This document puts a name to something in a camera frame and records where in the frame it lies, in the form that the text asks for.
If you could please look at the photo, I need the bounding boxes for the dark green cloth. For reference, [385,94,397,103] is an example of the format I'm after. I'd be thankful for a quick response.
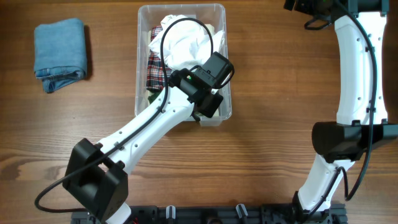
[147,89,162,104]

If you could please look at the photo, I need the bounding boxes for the plaid flannel shirt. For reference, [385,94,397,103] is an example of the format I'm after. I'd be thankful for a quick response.
[146,25,173,93]

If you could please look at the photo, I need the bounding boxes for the white cloth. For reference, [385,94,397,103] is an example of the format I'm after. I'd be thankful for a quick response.
[149,15,224,70]

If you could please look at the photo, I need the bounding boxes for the cream cloth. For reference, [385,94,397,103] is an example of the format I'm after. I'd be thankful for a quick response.
[146,17,224,101]

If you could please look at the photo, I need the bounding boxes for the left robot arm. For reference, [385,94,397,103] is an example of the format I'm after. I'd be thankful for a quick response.
[62,52,234,223]

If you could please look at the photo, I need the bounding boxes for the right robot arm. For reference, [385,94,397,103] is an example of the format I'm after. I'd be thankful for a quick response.
[270,0,397,223]

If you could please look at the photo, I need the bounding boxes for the clear plastic storage bin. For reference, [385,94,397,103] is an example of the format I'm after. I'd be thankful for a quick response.
[135,3,233,126]

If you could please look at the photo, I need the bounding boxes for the folded blue denim jeans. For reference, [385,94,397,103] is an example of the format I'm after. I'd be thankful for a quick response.
[34,18,88,93]

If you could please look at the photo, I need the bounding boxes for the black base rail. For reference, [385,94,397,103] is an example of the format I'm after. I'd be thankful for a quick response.
[70,203,348,224]

